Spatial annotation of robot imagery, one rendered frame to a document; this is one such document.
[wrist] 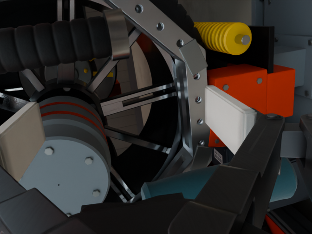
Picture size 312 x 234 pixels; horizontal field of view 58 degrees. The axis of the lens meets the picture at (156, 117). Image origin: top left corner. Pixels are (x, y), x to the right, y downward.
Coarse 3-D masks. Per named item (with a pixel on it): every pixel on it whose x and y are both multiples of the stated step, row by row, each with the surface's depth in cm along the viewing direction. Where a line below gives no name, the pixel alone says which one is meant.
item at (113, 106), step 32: (32, 0) 57; (64, 0) 52; (96, 0) 51; (64, 64) 54; (160, 64) 64; (0, 96) 53; (32, 96) 55; (96, 96) 58; (128, 96) 60; (160, 96) 61; (160, 128) 73; (128, 160) 80; (160, 160) 67; (128, 192) 67
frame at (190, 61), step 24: (0, 0) 44; (120, 0) 44; (144, 0) 44; (144, 24) 46; (168, 24) 47; (168, 48) 48; (192, 48) 49; (192, 72) 50; (192, 96) 52; (192, 120) 53; (192, 144) 55; (168, 168) 61; (192, 168) 56
